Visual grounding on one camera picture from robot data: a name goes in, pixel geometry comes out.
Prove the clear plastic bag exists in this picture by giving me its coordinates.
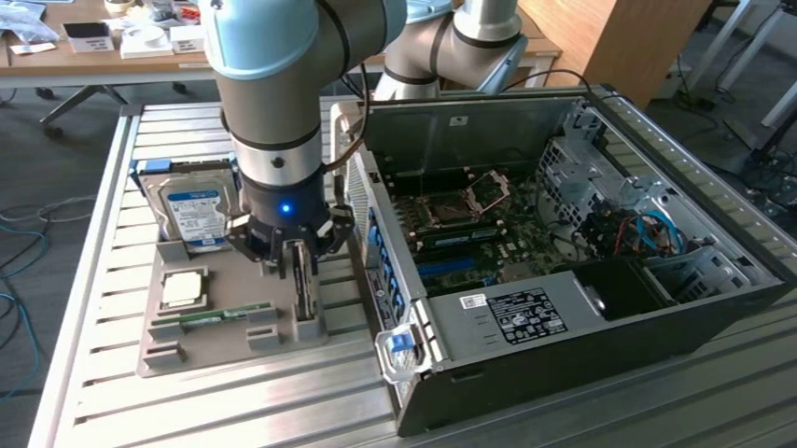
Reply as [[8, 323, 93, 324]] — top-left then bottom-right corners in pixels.
[[0, 0, 63, 46]]

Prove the blue floor cable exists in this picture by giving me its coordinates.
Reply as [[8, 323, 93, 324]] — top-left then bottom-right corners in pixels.
[[0, 223, 48, 402]]

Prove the blue expansion slot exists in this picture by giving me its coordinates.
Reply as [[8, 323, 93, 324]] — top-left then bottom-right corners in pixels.
[[415, 258, 479, 279]]

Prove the blue data wire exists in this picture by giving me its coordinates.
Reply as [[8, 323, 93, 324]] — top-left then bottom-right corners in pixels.
[[621, 209, 687, 257]]

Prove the white paper label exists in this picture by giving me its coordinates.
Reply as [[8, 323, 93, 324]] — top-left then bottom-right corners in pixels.
[[8, 41, 57, 56]]

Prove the green graphics card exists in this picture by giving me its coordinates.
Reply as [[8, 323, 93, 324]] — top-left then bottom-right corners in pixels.
[[283, 236, 323, 326]]

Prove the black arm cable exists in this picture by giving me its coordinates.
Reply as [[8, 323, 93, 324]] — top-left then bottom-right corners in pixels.
[[320, 60, 375, 188]]

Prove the metal socket cover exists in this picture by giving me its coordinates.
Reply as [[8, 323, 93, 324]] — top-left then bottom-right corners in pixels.
[[463, 169, 514, 217]]

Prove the grey power supply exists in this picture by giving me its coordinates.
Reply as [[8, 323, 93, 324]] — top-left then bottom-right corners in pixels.
[[424, 272, 610, 363]]

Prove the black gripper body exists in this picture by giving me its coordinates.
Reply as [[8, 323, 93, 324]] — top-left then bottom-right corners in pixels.
[[239, 175, 335, 244]]

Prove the silver CPU chip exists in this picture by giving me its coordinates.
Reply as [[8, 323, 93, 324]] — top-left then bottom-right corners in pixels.
[[157, 269, 211, 310]]

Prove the green motherboard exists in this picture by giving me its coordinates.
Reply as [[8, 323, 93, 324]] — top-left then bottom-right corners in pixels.
[[371, 153, 564, 300]]

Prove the hard disk with blue rails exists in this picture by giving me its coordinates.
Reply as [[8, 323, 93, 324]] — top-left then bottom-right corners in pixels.
[[128, 157, 245, 256]]

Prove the blue case latch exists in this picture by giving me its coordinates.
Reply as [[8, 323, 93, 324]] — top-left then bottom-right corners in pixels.
[[383, 329, 416, 357]]

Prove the CPU socket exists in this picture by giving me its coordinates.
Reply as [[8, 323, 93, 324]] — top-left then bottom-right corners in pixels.
[[424, 193, 479, 229]]

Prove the grey floor cable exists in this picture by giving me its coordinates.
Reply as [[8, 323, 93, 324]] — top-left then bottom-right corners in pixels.
[[0, 194, 99, 225]]

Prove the white box with black top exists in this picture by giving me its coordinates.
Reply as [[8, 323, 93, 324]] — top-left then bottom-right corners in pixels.
[[61, 21, 116, 54]]

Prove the wooden desk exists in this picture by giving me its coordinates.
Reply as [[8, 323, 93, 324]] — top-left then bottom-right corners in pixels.
[[0, 0, 564, 90]]

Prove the open black PC case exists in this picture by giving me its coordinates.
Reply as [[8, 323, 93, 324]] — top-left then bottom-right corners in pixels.
[[327, 82, 790, 439]]

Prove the flat white box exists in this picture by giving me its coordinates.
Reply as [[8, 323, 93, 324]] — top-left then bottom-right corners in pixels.
[[117, 25, 176, 61]]

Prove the black cable over case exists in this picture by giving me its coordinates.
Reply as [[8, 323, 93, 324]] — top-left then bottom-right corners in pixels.
[[512, 68, 597, 97]]

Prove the white desk frame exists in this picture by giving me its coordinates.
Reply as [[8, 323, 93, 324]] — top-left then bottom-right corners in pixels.
[[677, 0, 797, 127]]

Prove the metal disk bay cage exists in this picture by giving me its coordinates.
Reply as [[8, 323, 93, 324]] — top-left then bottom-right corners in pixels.
[[535, 134, 627, 230]]

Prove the small white box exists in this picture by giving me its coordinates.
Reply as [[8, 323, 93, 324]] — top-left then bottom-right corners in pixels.
[[168, 23, 212, 55]]

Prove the grey parts rack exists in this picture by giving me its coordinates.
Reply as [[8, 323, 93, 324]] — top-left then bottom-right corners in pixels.
[[135, 232, 331, 380]]

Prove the white tape roll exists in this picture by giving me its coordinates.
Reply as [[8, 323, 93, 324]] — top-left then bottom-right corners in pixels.
[[123, 25, 167, 48]]

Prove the wooden cabinet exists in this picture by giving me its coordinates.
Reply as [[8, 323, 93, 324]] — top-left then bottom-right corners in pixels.
[[515, 0, 714, 109]]

